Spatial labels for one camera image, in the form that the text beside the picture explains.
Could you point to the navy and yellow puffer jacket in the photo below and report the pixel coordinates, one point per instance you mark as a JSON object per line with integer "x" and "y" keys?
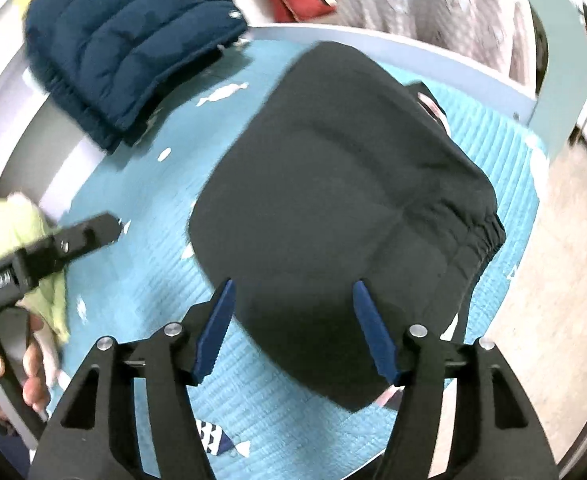
{"x": 123, "y": 45}

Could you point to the pale green post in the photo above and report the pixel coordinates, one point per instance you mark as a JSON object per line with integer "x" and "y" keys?
{"x": 563, "y": 60}

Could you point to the teal fish print blanket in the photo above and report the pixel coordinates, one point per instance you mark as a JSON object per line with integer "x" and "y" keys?
{"x": 138, "y": 210}

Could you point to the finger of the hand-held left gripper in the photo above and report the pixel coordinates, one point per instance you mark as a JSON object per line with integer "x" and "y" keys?
{"x": 78, "y": 242}

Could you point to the person's left hand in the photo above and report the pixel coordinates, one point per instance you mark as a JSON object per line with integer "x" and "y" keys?
{"x": 37, "y": 370}

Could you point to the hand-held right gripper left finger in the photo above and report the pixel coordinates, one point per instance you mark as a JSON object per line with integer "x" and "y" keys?
{"x": 217, "y": 332}

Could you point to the dark jacket with pink lining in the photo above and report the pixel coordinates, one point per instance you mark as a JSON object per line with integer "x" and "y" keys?
{"x": 338, "y": 185}

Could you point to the light green garment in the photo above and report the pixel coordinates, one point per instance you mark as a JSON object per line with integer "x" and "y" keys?
{"x": 23, "y": 240}

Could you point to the white slatted basket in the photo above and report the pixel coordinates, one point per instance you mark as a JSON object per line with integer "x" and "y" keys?
{"x": 433, "y": 10}

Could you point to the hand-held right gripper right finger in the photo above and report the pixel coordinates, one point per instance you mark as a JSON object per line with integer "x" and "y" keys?
{"x": 373, "y": 332}

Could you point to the white bed frame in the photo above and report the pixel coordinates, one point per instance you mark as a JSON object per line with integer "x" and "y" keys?
{"x": 38, "y": 130}

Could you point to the pink puffer jacket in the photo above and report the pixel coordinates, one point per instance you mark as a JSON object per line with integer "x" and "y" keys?
{"x": 52, "y": 360}

